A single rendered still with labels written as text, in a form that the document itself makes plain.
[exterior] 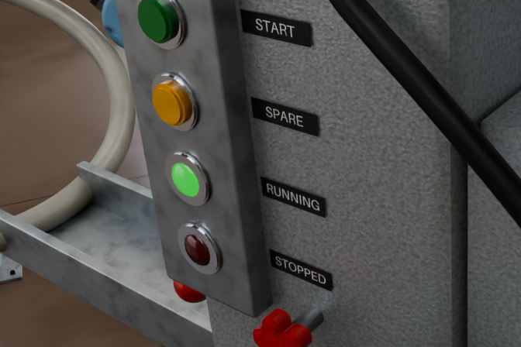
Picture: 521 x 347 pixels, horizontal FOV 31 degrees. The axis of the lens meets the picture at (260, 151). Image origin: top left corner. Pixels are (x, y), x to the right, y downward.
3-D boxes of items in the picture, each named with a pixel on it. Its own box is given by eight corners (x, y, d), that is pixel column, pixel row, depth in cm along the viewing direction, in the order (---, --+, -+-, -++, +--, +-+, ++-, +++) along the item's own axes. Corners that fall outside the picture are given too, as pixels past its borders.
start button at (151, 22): (185, 42, 51) (178, -4, 50) (171, 49, 51) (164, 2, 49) (153, 33, 53) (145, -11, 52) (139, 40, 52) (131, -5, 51)
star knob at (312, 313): (346, 345, 57) (342, 294, 55) (301, 387, 54) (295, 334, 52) (298, 324, 59) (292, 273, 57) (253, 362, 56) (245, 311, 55)
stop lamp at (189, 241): (223, 264, 59) (219, 232, 58) (208, 276, 58) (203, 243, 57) (196, 252, 60) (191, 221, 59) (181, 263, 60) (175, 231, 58)
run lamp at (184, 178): (213, 195, 56) (208, 160, 55) (197, 206, 56) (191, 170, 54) (184, 184, 58) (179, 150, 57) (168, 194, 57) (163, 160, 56)
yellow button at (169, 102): (198, 125, 54) (191, 83, 53) (185, 132, 53) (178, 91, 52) (167, 114, 55) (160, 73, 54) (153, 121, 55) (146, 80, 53)
